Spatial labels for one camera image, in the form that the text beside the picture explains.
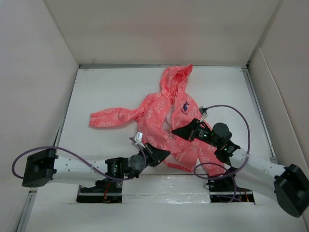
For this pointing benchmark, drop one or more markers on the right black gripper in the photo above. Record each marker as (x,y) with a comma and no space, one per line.
(188,132)

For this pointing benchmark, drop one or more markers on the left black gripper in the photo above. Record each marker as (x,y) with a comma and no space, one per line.
(156,155)

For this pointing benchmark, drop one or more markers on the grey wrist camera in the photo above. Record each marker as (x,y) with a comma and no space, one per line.
(203,112)
(138,137)

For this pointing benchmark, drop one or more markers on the pink hooded kids jacket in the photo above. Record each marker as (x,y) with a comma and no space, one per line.
(160,113)

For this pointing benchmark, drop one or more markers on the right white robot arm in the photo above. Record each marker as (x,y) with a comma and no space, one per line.
(288,185)

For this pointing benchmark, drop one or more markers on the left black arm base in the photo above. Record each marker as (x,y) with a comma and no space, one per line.
(103,192)

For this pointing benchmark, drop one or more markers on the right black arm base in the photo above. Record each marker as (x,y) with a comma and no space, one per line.
(222,191)

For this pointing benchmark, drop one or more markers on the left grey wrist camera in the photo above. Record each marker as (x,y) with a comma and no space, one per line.
(138,137)

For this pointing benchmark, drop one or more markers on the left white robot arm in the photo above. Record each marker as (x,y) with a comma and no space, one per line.
(46,166)

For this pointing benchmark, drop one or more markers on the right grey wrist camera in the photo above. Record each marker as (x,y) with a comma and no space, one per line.
(203,112)

